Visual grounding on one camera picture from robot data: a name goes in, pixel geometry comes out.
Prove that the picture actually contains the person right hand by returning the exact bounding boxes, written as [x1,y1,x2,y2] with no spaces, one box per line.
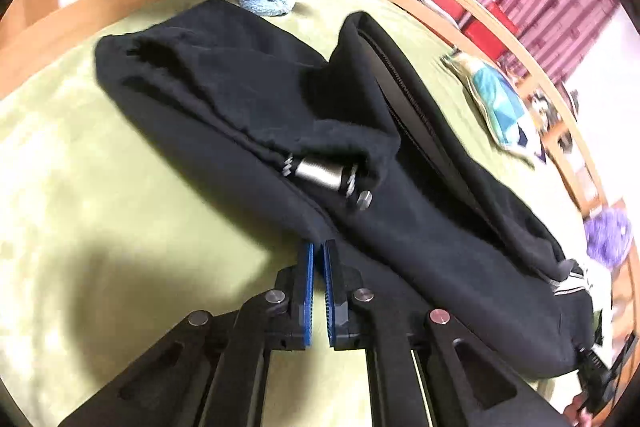
[563,395,593,427]

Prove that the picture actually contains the geometric patterned pillow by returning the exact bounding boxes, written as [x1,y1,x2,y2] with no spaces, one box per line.
[442,51,547,167]

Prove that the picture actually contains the purple plush toy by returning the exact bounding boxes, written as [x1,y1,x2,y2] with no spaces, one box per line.
[584,207,634,271]

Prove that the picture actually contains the black sweatpants white stripe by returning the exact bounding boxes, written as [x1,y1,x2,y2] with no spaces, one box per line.
[94,0,593,378]

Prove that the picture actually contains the green fleece bed blanket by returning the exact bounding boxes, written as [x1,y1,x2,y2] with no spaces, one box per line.
[1,0,611,426]

